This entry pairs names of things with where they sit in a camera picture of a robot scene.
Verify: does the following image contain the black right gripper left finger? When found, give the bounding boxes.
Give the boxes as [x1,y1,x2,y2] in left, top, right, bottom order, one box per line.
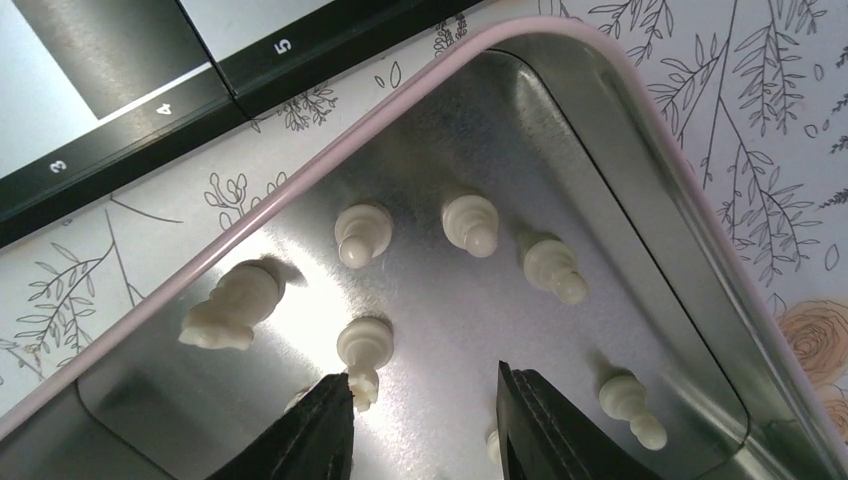
[209,373,354,480]

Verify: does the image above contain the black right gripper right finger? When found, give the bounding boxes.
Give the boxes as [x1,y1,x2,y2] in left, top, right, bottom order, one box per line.
[496,361,659,480]

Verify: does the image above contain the white pawn chess piece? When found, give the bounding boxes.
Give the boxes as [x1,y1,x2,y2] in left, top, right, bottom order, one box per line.
[598,375,668,451]
[522,239,589,305]
[334,203,393,269]
[441,194,499,258]

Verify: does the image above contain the white knight chess piece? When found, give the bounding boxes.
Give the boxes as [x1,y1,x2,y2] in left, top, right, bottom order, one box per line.
[178,261,285,351]

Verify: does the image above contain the black white chess board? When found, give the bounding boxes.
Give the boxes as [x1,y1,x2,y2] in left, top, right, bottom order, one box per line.
[1,1,469,245]

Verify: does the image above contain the pink rimmed metal tin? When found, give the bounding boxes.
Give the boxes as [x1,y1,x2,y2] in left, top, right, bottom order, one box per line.
[1,17,847,479]

